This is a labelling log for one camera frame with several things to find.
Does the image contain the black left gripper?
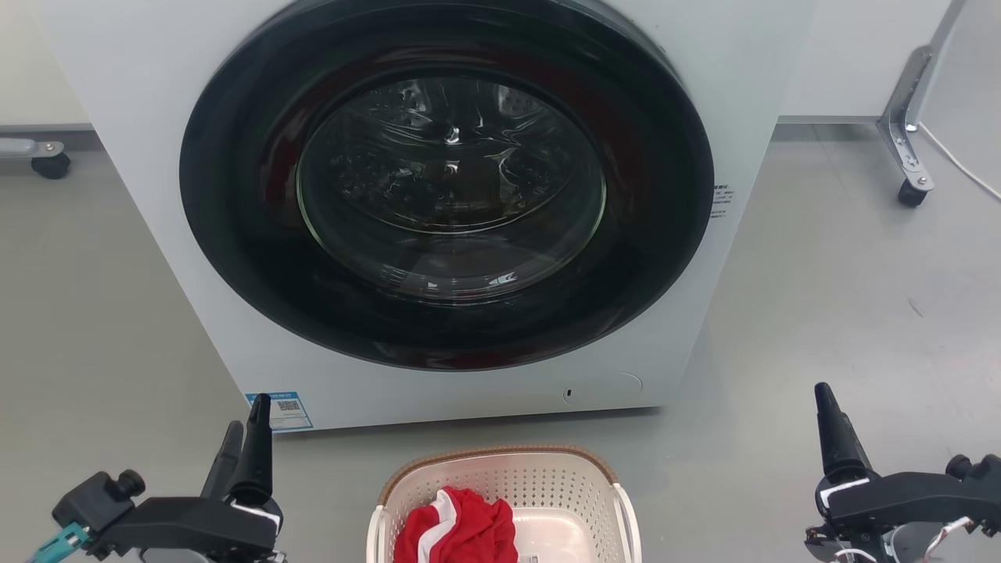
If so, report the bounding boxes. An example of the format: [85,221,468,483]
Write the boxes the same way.
[52,393,284,562]

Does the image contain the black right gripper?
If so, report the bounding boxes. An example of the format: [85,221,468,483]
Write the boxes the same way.
[805,382,1001,563]

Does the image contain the white perforated laundry basket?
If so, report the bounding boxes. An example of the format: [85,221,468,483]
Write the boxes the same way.
[366,446,643,563]

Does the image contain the blue energy label sticker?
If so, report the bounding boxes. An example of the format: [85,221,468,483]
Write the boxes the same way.
[245,391,314,432]

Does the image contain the black round washer door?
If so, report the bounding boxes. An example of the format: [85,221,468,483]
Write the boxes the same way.
[178,0,716,372]

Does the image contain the red and white garment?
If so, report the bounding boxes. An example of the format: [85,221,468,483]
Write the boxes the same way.
[393,486,518,563]

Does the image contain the white front-load washing machine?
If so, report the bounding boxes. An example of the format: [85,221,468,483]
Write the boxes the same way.
[37,0,816,432]

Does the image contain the grey metal stand leg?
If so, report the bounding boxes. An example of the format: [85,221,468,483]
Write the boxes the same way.
[0,138,66,162]
[876,0,967,193]

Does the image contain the grey partition panel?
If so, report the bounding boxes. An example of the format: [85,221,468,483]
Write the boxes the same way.
[915,0,1001,196]

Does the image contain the white and red gripper cable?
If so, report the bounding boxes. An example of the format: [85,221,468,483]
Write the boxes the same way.
[924,516,975,563]

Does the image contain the white floor cable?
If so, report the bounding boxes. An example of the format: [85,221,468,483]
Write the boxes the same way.
[917,121,1001,203]

